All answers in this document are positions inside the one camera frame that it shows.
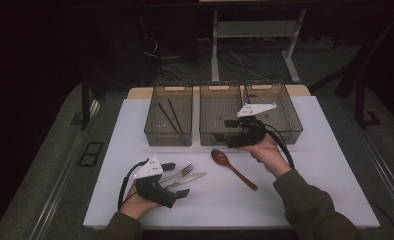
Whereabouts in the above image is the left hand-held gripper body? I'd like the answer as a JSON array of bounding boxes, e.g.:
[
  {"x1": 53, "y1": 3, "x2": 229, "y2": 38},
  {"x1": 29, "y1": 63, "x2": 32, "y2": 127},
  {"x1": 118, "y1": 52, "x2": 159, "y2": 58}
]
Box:
[{"x1": 133, "y1": 155, "x2": 178, "y2": 209}]

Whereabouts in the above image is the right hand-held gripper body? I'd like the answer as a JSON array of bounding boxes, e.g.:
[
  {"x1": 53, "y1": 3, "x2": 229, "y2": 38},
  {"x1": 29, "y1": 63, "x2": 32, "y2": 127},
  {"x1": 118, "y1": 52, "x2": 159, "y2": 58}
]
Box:
[{"x1": 226, "y1": 102, "x2": 278, "y2": 149}]

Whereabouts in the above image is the silver table knife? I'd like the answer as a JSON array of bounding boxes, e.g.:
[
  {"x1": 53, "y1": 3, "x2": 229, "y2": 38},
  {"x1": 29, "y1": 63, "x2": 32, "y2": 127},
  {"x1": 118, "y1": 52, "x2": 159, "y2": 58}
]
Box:
[{"x1": 166, "y1": 171, "x2": 207, "y2": 189}]

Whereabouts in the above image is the clear brown plastic basket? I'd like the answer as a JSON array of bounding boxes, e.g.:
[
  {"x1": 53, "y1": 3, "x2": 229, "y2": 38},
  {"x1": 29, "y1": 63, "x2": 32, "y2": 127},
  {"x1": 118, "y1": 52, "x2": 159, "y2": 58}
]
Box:
[
  {"x1": 143, "y1": 82, "x2": 194, "y2": 147},
  {"x1": 198, "y1": 82, "x2": 248, "y2": 147},
  {"x1": 243, "y1": 80, "x2": 304, "y2": 146}
]

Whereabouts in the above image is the red-brown wooden spoon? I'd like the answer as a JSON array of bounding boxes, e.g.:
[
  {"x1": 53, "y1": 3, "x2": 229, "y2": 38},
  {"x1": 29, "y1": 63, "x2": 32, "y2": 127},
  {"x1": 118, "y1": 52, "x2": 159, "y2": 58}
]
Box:
[{"x1": 210, "y1": 148, "x2": 259, "y2": 192}]

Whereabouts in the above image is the person's left hand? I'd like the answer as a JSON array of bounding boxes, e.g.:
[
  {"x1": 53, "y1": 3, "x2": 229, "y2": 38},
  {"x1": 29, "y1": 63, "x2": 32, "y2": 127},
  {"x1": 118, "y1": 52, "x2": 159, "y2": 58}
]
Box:
[{"x1": 119, "y1": 183, "x2": 163, "y2": 221}]

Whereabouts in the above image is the person's right hand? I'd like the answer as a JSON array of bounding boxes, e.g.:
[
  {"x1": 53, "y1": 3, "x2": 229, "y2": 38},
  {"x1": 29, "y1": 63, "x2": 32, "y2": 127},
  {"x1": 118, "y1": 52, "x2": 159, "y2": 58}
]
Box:
[{"x1": 241, "y1": 133, "x2": 293, "y2": 179}]

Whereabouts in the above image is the white table board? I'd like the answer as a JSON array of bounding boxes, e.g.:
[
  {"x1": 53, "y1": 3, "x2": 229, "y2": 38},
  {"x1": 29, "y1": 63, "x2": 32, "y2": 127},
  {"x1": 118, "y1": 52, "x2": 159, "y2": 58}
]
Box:
[{"x1": 83, "y1": 95, "x2": 381, "y2": 230}]

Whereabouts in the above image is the black metal stand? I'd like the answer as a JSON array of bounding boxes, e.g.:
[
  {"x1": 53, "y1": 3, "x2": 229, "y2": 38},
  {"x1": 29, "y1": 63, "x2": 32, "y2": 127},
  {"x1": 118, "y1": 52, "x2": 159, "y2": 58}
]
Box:
[
  {"x1": 308, "y1": 9, "x2": 394, "y2": 130},
  {"x1": 80, "y1": 74, "x2": 108, "y2": 131}
]

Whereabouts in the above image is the left hand-held gripper cable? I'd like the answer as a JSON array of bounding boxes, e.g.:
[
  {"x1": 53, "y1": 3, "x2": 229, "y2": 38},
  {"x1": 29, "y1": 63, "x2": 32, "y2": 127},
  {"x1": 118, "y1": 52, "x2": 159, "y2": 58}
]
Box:
[{"x1": 117, "y1": 159, "x2": 150, "y2": 211}]

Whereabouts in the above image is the hand-held gripper cable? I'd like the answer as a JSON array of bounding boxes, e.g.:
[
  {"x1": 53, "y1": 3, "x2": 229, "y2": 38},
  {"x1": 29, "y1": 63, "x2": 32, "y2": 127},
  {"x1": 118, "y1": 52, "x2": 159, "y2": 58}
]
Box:
[
  {"x1": 117, "y1": 159, "x2": 150, "y2": 211},
  {"x1": 263, "y1": 123, "x2": 296, "y2": 170}
]

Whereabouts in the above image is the right hand-held gripper cable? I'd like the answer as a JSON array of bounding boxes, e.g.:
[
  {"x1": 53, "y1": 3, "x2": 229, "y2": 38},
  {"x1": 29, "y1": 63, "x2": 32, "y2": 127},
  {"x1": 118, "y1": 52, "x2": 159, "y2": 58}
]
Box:
[{"x1": 263, "y1": 123, "x2": 296, "y2": 170}]

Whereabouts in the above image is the tangle of floor cables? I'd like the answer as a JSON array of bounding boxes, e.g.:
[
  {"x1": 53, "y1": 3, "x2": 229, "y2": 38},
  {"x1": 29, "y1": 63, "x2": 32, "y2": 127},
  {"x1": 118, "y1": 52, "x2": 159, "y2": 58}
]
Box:
[{"x1": 141, "y1": 36, "x2": 273, "y2": 83}]

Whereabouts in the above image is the white metal desk frame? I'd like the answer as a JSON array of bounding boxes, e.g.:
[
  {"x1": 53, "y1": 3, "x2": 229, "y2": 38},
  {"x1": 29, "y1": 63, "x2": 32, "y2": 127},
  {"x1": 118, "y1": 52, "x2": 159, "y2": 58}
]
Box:
[{"x1": 210, "y1": 8, "x2": 308, "y2": 84}]

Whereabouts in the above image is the metal floor rail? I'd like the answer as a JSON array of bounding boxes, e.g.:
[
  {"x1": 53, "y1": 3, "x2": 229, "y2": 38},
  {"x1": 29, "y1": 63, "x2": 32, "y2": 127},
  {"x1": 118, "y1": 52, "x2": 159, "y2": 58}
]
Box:
[
  {"x1": 359, "y1": 128, "x2": 394, "y2": 218},
  {"x1": 28, "y1": 99, "x2": 103, "y2": 240}
]

